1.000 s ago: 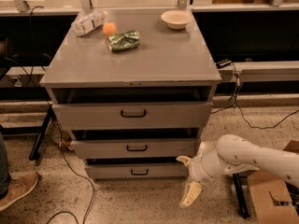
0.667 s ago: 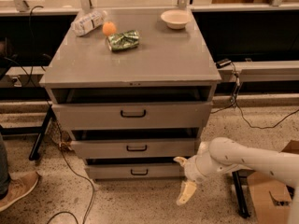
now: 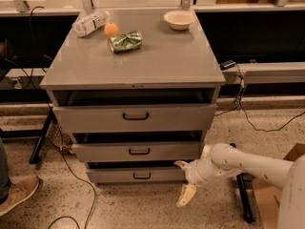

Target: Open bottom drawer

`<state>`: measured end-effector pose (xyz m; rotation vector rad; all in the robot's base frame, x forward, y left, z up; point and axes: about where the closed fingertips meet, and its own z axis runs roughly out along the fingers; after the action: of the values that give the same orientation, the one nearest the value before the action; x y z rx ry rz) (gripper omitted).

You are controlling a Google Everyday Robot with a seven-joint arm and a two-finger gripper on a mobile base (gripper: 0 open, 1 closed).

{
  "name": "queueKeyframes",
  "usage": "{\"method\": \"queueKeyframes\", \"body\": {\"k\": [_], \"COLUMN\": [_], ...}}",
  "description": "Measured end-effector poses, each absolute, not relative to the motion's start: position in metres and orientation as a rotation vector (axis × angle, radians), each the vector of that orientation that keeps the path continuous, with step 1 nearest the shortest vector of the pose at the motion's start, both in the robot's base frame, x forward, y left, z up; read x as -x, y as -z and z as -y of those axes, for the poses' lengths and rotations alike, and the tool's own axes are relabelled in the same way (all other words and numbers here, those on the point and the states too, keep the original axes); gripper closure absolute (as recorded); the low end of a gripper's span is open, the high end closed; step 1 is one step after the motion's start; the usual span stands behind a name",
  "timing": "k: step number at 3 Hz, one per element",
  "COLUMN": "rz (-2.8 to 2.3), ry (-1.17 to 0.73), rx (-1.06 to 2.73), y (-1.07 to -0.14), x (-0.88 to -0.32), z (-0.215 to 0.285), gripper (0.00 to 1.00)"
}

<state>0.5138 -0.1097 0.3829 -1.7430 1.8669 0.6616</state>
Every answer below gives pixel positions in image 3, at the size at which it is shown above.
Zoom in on small black device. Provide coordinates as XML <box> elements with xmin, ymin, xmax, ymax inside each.
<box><xmin>220</xmin><ymin>60</ymin><xmax>235</xmax><ymax>71</ymax></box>

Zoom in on grey top drawer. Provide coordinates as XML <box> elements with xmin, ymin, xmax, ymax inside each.
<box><xmin>53</xmin><ymin>104</ymin><xmax>215</xmax><ymax>133</ymax></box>

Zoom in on grey middle drawer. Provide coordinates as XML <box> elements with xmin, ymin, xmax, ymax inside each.
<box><xmin>72</xmin><ymin>141</ymin><xmax>202</xmax><ymax>162</ymax></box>

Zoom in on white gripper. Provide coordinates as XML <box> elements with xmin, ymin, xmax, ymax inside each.
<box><xmin>174</xmin><ymin>159</ymin><xmax>205</xmax><ymax>207</ymax></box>

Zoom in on black cable right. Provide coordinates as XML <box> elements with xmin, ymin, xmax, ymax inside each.
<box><xmin>214</xmin><ymin>64</ymin><xmax>305</xmax><ymax>134</ymax></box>

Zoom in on grey bottom drawer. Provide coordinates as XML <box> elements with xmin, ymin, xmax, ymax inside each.
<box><xmin>87</xmin><ymin>166</ymin><xmax>185</xmax><ymax>184</ymax></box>

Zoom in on black floor cable left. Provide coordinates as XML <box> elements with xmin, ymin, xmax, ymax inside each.
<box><xmin>47</xmin><ymin>121</ymin><xmax>98</xmax><ymax>229</ymax></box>

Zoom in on grey drawer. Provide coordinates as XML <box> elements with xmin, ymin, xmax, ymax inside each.
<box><xmin>53</xmin><ymin>104</ymin><xmax>215</xmax><ymax>133</ymax></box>
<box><xmin>87</xmin><ymin>166</ymin><xmax>185</xmax><ymax>184</ymax></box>
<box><xmin>72</xmin><ymin>141</ymin><xmax>202</xmax><ymax>162</ymax></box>

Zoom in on blue jeans leg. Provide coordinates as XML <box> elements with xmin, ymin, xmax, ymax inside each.
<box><xmin>0</xmin><ymin>138</ymin><xmax>10</xmax><ymax>204</ymax></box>

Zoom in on orange fruit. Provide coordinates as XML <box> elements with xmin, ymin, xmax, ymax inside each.
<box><xmin>104</xmin><ymin>22</ymin><xmax>119</xmax><ymax>37</ymax></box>

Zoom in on black table leg left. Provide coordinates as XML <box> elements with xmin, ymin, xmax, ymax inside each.
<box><xmin>0</xmin><ymin>110</ymin><xmax>54</xmax><ymax>164</ymax></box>

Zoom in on brown cardboard box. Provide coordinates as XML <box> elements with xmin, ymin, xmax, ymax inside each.
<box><xmin>252</xmin><ymin>143</ymin><xmax>305</xmax><ymax>229</ymax></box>

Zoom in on crushed green can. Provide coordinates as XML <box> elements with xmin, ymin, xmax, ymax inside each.
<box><xmin>110</xmin><ymin>31</ymin><xmax>142</xmax><ymax>53</ymax></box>

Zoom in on tan shoe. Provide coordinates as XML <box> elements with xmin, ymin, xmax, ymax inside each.
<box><xmin>0</xmin><ymin>176</ymin><xmax>40</xmax><ymax>217</ymax></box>

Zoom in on black metal floor bar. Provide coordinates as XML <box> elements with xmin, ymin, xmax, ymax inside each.
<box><xmin>236</xmin><ymin>174</ymin><xmax>255</xmax><ymax>223</ymax></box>

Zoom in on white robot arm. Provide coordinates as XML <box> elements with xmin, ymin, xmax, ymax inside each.
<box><xmin>174</xmin><ymin>143</ymin><xmax>305</xmax><ymax>229</ymax></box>

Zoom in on grey drawer cabinet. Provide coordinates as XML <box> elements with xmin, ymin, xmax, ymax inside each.
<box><xmin>41</xmin><ymin>9</ymin><xmax>224</xmax><ymax>171</ymax></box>

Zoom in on clear plastic water bottle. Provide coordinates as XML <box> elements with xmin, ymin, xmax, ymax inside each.
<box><xmin>72</xmin><ymin>10</ymin><xmax>109</xmax><ymax>37</ymax></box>

